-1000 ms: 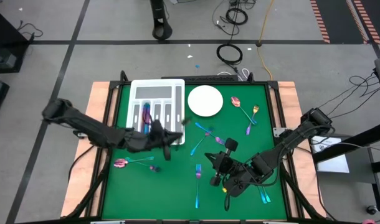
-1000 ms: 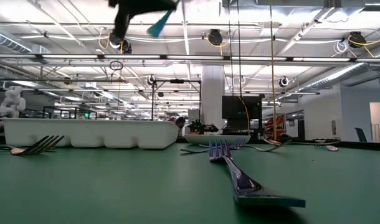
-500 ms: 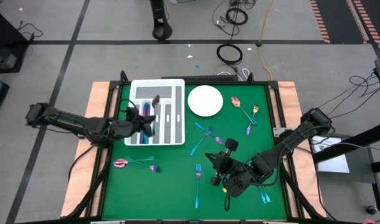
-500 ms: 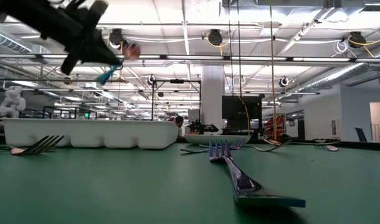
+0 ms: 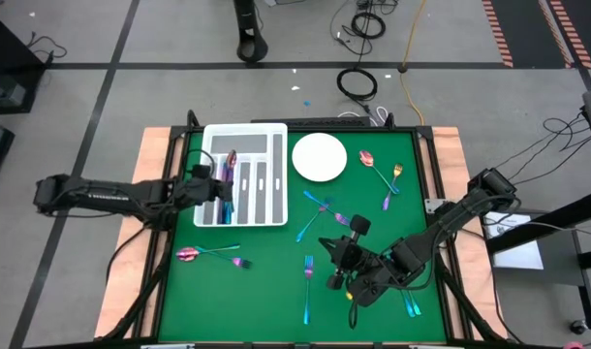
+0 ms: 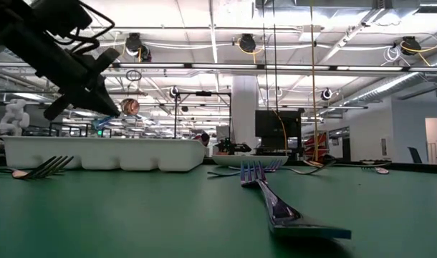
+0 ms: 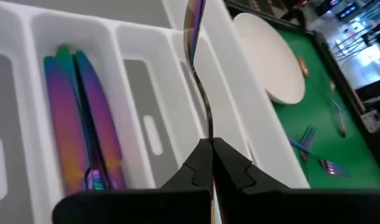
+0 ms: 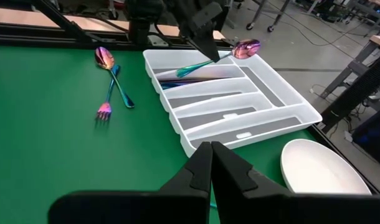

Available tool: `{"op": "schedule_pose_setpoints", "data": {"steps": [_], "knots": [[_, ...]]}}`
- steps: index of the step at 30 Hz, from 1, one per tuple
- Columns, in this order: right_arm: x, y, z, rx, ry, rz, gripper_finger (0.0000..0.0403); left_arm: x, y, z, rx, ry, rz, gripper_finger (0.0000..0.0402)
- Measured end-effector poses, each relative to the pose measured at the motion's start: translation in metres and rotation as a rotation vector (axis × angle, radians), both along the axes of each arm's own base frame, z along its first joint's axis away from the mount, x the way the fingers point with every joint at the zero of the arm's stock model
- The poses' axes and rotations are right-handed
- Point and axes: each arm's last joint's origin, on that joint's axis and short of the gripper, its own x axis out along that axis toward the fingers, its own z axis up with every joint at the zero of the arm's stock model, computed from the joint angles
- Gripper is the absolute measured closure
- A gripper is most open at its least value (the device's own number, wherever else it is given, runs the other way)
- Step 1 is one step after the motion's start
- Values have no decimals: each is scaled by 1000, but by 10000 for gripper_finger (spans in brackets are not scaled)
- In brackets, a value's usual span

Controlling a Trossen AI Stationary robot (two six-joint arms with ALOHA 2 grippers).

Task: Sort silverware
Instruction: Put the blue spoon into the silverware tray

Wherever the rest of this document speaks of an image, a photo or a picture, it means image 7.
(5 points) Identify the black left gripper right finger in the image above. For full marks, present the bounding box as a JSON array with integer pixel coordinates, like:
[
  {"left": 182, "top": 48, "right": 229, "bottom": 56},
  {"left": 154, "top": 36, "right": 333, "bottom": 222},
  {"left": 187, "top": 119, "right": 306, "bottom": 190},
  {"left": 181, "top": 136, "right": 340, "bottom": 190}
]
[{"left": 213, "top": 138, "right": 380, "bottom": 224}]

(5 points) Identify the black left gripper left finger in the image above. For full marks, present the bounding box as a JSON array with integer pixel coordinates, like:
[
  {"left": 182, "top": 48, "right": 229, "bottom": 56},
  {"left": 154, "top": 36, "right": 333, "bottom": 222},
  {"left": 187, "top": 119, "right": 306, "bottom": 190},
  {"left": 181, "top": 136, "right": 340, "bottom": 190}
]
[{"left": 52, "top": 139, "right": 213, "bottom": 224}]

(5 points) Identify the iridescent rainbow fork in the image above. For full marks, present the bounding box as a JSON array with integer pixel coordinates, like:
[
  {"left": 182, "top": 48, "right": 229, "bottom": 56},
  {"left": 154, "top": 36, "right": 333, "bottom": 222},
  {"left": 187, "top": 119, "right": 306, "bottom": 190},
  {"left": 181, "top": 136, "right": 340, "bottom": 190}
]
[
  {"left": 288, "top": 139, "right": 351, "bottom": 179},
  {"left": 298, "top": 125, "right": 318, "bottom": 162},
  {"left": 329, "top": 80, "right": 347, "bottom": 138}
]

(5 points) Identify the white plastic cutlery tray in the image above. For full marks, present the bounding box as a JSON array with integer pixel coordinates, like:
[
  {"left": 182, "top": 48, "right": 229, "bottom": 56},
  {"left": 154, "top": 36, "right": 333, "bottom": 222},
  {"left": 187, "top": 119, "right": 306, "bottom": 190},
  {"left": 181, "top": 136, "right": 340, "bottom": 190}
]
[{"left": 0, "top": 0, "right": 311, "bottom": 224}]

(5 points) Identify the white round plate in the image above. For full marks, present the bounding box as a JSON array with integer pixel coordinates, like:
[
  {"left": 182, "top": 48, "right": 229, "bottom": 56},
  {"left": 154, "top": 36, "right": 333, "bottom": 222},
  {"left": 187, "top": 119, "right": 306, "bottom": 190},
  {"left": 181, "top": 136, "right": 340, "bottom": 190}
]
[{"left": 232, "top": 12, "right": 306, "bottom": 105}]

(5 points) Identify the black aluminium table frame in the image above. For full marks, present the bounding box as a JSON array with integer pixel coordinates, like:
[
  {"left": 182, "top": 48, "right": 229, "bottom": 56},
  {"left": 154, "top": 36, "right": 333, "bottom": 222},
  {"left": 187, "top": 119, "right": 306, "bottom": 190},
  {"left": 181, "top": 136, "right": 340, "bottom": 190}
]
[{"left": 222, "top": 0, "right": 380, "bottom": 175}]

